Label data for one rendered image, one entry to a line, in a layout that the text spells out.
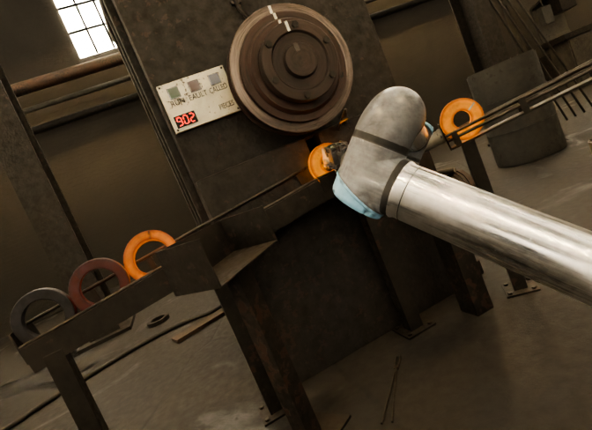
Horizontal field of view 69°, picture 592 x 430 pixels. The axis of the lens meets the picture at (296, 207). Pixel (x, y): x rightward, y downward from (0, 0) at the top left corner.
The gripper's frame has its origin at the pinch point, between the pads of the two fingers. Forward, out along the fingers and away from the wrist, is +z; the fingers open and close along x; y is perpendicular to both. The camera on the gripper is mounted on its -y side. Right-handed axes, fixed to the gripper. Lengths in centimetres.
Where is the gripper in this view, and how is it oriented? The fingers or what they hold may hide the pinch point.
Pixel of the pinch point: (326, 159)
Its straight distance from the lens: 165.0
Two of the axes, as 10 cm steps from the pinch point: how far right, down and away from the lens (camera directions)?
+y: -2.8, -8.8, -3.7
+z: -3.8, -2.5, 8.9
